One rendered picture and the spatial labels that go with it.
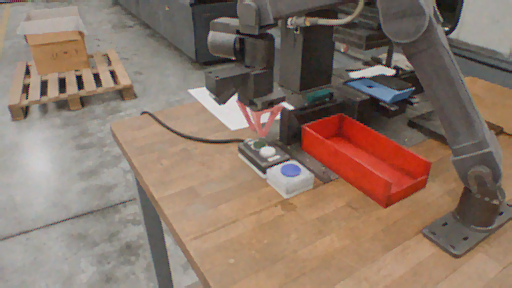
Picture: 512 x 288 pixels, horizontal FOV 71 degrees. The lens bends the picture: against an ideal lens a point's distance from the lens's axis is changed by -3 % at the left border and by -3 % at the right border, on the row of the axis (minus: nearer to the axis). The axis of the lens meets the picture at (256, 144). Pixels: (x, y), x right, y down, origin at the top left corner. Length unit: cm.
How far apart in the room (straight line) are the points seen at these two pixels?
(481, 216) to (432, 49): 29
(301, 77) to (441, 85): 58
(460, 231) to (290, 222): 28
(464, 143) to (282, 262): 33
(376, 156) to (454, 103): 28
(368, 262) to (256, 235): 18
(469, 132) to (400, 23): 20
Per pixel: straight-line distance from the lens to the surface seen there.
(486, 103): 111
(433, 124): 101
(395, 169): 83
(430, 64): 60
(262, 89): 71
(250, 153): 78
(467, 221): 72
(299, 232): 64
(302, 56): 110
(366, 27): 93
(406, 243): 67
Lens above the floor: 134
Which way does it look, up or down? 31 degrees down
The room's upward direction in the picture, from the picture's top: straight up
